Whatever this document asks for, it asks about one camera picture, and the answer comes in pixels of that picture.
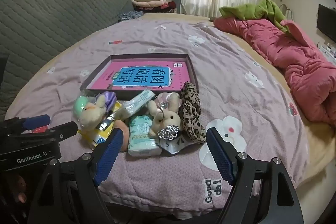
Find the cream plush bunny purple bow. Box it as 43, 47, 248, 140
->
79, 91, 117, 131

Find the pink quilt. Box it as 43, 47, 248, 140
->
213, 15, 336, 126

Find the green blanket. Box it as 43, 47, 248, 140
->
219, 0, 292, 35

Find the purple printed bedsheet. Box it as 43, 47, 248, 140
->
4, 13, 311, 214

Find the blue patterned cloth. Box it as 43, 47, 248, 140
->
118, 11, 145, 22

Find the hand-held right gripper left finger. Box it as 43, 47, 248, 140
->
34, 127, 124, 224

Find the leopard print scrunchie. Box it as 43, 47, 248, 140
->
180, 81, 207, 144

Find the yellow wet wipes packet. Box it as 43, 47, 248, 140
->
79, 102, 124, 151

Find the peach powder puff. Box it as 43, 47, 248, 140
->
115, 120, 130, 152

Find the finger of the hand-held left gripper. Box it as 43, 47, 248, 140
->
0, 114, 51, 133
0, 121, 79, 151

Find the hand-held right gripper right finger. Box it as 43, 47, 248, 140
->
206, 127, 305, 224

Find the person's left hand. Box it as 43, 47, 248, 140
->
5, 174, 29, 205

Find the grey quilted sofa cover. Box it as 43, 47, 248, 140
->
0, 0, 135, 122

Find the white power strip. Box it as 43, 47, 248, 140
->
316, 42, 336, 58

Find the black television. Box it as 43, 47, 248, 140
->
316, 4, 336, 43

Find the grey cardboard box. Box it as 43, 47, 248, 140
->
79, 54, 199, 101

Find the pink book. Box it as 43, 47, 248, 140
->
87, 60, 189, 94

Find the beige plush bunny silver bow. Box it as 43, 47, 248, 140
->
147, 92, 183, 140

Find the slim tissue pack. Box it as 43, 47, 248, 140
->
122, 89, 157, 119

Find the large green-print tissue pack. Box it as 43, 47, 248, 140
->
127, 114, 163, 157

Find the purple white foil packet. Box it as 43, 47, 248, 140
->
159, 132, 195, 155

